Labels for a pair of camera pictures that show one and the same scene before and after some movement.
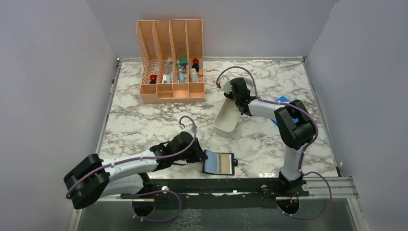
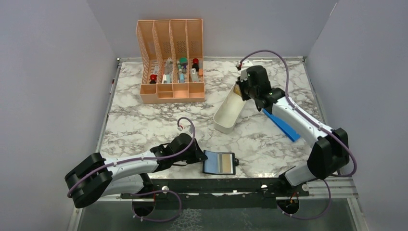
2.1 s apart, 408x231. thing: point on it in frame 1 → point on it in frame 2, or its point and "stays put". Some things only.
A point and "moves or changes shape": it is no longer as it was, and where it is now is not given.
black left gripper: x=198 y=155 stays put
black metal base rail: x=219 y=193 stays put
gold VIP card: x=225 y=163 stays put
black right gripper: x=229 y=95 → x=241 y=84
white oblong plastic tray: x=228 y=115 moves or changes shape
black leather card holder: x=219 y=163 stays put
